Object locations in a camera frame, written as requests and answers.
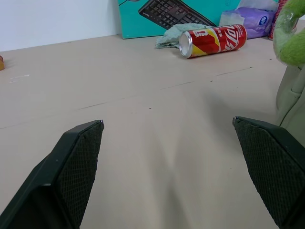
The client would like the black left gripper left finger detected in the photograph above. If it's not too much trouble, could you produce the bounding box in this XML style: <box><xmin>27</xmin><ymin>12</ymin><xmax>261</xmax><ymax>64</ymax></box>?
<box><xmin>0</xmin><ymin>119</ymin><xmax>105</xmax><ymax>229</ymax></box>

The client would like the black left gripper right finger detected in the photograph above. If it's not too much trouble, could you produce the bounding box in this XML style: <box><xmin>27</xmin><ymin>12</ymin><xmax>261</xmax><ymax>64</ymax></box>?
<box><xmin>232</xmin><ymin>116</ymin><xmax>305</xmax><ymax>229</ymax></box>

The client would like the beige bag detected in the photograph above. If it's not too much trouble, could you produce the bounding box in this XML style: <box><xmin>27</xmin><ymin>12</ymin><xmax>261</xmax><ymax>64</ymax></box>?
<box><xmin>275</xmin><ymin>64</ymin><xmax>305</xmax><ymax>131</ymax></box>

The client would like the green plush toy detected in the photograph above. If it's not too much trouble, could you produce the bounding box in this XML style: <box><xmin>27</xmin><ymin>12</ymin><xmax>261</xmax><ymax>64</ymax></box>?
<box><xmin>272</xmin><ymin>0</ymin><xmax>305</xmax><ymax>67</ymax></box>

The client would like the red Coca-Cola can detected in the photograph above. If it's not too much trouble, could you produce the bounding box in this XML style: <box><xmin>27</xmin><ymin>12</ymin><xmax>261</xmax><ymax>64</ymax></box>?
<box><xmin>179</xmin><ymin>23</ymin><xmax>248</xmax><ymax>59</ymax></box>

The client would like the red white can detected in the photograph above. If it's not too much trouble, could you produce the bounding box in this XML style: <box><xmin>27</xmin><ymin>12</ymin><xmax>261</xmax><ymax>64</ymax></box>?
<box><xmin>267</xmin><ymin>0</ymin><xmax>300</xmax><ymax>41</ymax></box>

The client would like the purple tissue pack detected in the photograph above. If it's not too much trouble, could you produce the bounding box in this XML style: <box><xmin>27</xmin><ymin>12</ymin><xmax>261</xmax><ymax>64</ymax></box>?
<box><xmin>218</xmin><ymin>1</ymin><xmax>280</xmax><ymax>40</ymax></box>

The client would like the light green cloth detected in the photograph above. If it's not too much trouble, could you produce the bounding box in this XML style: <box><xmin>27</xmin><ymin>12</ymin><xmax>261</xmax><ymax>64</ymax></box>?
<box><xmin>155</xmin><ymin>23</ymin><xmax>210</xmax><ymax>50</ymax></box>

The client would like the teal keyboard box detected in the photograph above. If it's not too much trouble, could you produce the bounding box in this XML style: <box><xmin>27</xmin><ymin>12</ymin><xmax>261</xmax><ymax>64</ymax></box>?
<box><xmin>118</xmin><ymin>0</ymin><xmax>280</xmax><ymax>40</ymax></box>

